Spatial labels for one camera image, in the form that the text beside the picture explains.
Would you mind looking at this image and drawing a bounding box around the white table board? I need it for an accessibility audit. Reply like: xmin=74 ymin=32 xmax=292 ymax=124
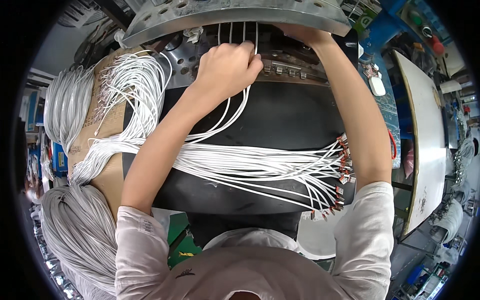
xmin=393 ymin=50 xmax=448 ymax=236

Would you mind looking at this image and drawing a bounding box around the grey cable bundle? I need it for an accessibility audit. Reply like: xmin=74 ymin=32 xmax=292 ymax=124
xmin=43 ymin=65 xmax=95 ymax=155
xmin=40 ymin=183 xmax=119 ymax=300

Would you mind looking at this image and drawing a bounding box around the cluttered storage shelf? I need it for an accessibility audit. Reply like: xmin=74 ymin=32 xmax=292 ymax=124
xmin=20 ymin=67 xmax=69 ymax=181

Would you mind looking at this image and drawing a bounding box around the person's left hand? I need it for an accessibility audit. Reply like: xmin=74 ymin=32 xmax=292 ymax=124
xmin=191 ymin=40 xmax=264 ymax=109

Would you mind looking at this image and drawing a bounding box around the control box with buttons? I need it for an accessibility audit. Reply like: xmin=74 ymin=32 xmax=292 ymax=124
xmin=398 ymin=0 xmax=452 ymax=57

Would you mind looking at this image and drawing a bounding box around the black rubber work mat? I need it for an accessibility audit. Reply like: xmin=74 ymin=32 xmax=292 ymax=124
xmin=123 ymin=79 xmax=356 ymax=215

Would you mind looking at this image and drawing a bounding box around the workbench with cable bundles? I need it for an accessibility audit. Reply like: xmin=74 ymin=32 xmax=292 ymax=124
xmin=427 ymin=80 xmax=480 ymax=256

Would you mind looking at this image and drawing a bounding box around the person's right hand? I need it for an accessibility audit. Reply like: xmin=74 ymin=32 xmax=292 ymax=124
xmin=275 ymin=23 xmax=335 ymax=48

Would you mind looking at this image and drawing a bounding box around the perforated steel base plate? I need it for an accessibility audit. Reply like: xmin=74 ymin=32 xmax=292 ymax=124
xmin=157 ymin=35 xmax=211 ymax=90

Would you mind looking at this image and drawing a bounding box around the heap of looped white cables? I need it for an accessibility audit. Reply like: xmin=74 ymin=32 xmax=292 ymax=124
xmin=70 ymin=50 xmax=174 ymax=185

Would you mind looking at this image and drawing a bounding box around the white cable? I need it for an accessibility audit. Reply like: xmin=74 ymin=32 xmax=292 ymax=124
xmin=185 ymin=22 xmax=260 ymax=144
xmin=185 ymin=22 xmax=234 ymax=141
xmin=185 ymin=22 xmax=248 ymax=143
xmin=185 ymin=23 xmax=230 ymax=140

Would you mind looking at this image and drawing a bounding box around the pile of small connectors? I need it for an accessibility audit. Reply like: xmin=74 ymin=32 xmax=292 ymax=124
xmin=361 ymin=63 xmax=380 ymax=79

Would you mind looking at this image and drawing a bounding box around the white crumpled cloth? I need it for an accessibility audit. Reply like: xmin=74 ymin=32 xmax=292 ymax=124
xmin=183 ymin=26 xmax=204 ymax=44

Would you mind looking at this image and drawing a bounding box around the bundle of red-tipped white cables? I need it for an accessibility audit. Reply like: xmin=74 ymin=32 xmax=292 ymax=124
xmin=174 ymin=133 xmax=357 ymax=222

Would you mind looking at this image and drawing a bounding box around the curved steel machine plate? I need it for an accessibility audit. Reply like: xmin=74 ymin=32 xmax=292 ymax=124
xmin=122 ymin=0 xmax=352 ymax=48

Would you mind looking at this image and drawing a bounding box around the white round stool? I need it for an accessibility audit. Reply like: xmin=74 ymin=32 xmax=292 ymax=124
xmin=297 ymin=208 xmax=340 ymax=260

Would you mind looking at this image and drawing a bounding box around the brown cardboard box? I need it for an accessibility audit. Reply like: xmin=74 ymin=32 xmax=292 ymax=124
xmin=67 ymin=47 xmax=166 ymax=222

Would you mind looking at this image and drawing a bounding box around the blue machine frame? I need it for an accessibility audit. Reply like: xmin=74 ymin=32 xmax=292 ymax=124
xmin=357 ymin=0 xmax=403 ymax=169

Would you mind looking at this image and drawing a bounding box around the metal clamp fixture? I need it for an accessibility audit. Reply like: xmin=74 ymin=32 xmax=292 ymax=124
xmin=259 ymin=52 xmax=328 ymax=82

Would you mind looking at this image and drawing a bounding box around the white oval device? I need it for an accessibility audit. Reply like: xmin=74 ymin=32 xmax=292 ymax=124
xmin=369 ymin=76 xmax=386 ymax=97

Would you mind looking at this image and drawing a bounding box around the person's body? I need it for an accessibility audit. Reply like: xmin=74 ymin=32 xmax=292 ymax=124
xmin=114 ymin=182 xmax=395 ymax=300

